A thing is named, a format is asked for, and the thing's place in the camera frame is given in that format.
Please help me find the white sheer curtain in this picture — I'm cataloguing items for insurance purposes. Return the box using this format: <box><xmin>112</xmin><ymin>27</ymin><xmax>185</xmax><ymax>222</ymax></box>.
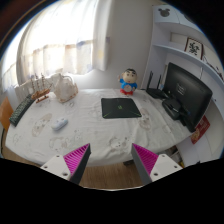
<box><xmin>1</xmin><ymin>0</ymin><xmax>113</xmax><ymax>93</ymax></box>

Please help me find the white radiator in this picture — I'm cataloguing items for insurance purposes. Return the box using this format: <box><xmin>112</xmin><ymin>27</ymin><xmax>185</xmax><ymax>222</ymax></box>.
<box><xmin>14</xmin><ymin>79</ymin><xmax>38</xmax><ymax>101</ymax></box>

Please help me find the orange wooden chair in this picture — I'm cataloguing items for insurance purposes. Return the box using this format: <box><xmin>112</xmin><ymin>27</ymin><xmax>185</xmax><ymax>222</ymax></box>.
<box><xmin>0</xmin><ymin>96</ymin><xmax>14</xmax><ymax>133</ymax></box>

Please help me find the black computer monitor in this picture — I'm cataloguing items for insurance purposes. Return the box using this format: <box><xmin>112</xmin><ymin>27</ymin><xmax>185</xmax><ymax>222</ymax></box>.
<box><xmin>163</xmin><ymin>62</ymin><xmax>214</xmax><ymax>133</ymax></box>

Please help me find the white cartoon-print tablecloth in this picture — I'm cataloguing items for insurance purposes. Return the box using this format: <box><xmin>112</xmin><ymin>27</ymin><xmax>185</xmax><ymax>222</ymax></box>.
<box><xmin>4</xmin><ymin>88</ymin><xmax>194</xmax><ymax>168</ymax></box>

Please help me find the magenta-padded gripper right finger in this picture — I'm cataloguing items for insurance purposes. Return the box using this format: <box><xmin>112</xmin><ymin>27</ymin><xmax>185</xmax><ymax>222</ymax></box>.
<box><xmin>131</xmin><ymin>143</ymin><xmax>184</xmax><ymax>186</ymax></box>

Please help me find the white cartoon-print computer mouse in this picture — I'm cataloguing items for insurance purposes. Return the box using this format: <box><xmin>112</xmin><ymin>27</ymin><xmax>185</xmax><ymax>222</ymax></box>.
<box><xmin>50</xmin><ymin>117</ymin><xmax>69</xmax><ymax>132</ymax></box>

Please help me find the cartoon boy figure toy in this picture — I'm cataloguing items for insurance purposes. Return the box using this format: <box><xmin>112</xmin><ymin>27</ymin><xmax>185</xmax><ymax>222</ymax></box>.
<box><xmin>117</xmin><ymin>68</ymin><xmax>139</xmax><ymax>97</ymax></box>

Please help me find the black mouse pad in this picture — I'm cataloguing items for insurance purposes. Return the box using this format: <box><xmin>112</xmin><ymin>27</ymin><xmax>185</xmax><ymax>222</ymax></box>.
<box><xmin>101</xmin><ymin>97</ymin><xmax>143</xmax><ymax>120</ymax></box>

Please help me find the black keyboard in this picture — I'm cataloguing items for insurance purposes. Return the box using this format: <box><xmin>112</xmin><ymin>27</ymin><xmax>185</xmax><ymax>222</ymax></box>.
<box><xmin>8</xmin><ymin>93</ymin><xmax>37</xmax><ymax>128</ymax></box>

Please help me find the large white conch shell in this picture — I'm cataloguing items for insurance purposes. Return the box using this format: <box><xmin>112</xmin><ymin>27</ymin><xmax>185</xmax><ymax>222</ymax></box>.
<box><xmin>50</xmin><ymin>73</ymin><xmax>80</xmax><ymax>104</ymax></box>

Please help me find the black box device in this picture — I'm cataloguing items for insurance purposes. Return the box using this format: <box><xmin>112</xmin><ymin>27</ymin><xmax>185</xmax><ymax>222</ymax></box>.
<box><xmin>161</xmin><ymin>98</ymin><xmax>188</xmax><ymax>121</ymax></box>

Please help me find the wooden model sailing ship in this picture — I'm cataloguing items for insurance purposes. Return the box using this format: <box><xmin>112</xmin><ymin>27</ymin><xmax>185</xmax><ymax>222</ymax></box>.
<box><xmin>30</xmin><ymin>73</ymin><xmax>54</xmax><ymax>104</ymax></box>

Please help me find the red hanging decoration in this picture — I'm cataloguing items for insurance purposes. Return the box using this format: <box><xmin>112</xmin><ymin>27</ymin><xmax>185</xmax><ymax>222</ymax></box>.
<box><xmin>190</xmin><ymin>115</ymin><xmax>211</xmax><ymax>145</ymax></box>

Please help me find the black router with antennas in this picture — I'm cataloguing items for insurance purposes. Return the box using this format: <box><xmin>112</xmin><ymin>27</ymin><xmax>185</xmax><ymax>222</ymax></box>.
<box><xmin>145</xmin><ymin>70</ymin><xmax>169</xmax><ymax>100</ymax></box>

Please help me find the white shelf unit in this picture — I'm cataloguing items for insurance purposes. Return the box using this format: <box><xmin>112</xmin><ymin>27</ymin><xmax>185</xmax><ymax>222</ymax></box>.
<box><xmin>141</xmin><ymin>3</ymin><xmax>224</xmax><ymax>168</ymax></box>

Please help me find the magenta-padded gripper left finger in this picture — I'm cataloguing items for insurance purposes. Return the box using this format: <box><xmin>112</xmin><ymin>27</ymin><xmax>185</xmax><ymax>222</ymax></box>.
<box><xmin>40</xmin><ymin>143</ymin><xmax>92</xmax><ymax>185</ymax></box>

